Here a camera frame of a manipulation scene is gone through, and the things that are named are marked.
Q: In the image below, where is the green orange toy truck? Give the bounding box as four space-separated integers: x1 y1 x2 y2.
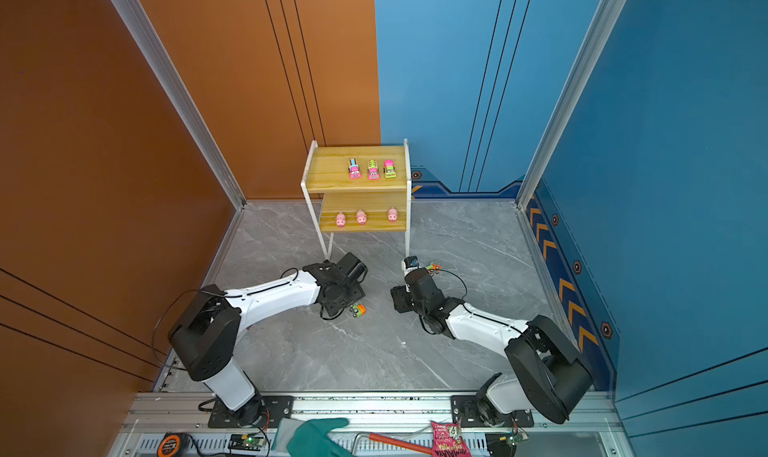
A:
426 263 442 274

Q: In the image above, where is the pink grey toy truck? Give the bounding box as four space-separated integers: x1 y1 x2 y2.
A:
348 158 361 180

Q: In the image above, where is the green truck pink tank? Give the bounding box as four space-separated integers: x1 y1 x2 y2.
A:
383 160 397 179

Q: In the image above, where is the pink green toy car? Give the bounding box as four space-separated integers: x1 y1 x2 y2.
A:
368 159 380 181

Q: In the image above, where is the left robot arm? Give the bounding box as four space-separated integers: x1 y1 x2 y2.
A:
167 253 368 427

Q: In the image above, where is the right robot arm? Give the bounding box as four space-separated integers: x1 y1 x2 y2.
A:
391 266 593 426

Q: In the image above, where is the yellow wooden two-tier shelf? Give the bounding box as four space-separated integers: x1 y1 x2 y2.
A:
300 141 413 258

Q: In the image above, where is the green rubber glove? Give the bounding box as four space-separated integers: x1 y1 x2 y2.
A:
271 418 353 457

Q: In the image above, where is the pink snack bag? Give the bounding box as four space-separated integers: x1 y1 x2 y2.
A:
431 422 471 457

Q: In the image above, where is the green circuit board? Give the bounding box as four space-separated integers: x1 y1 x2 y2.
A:
228 433 269 453

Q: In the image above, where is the small board right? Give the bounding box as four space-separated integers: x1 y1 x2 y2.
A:
507 427 530 447

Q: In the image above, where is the orange tape measure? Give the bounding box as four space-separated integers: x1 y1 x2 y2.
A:
156 433 187 457

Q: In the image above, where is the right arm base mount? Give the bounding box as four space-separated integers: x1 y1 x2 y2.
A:
450 395 534 428

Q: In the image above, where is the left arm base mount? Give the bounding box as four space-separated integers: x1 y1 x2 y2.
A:
198 394 294 430

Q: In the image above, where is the red handled tool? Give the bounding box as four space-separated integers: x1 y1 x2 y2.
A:
350 433 432 455

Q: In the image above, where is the aluminium rail frame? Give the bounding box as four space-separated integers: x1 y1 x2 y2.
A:
109 391 633 456

